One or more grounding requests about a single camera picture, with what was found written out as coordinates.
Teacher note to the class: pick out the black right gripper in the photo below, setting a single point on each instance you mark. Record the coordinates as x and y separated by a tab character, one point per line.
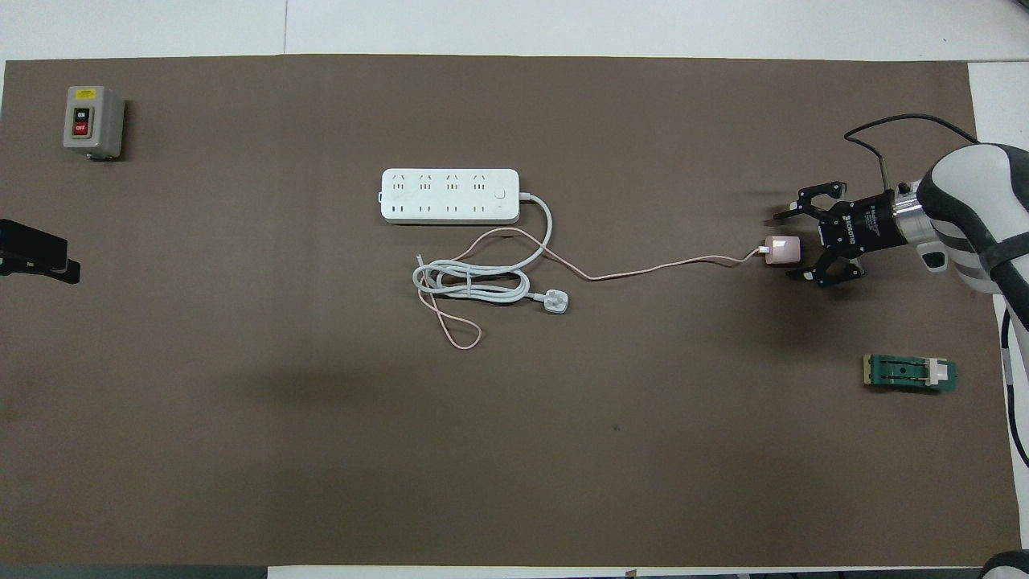
864	227

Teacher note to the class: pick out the pink charger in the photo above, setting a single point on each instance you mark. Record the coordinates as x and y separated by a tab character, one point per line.
781	251

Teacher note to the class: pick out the white power strip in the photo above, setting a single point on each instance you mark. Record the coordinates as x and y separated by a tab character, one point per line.
450	195

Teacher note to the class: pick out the green circuit board module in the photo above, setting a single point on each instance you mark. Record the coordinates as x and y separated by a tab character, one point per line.
900	372

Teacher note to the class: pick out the brown table mat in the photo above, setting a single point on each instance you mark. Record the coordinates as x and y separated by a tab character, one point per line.
563	450

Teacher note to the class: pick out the grey on-off switch box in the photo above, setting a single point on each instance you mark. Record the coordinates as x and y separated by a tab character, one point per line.
92	121

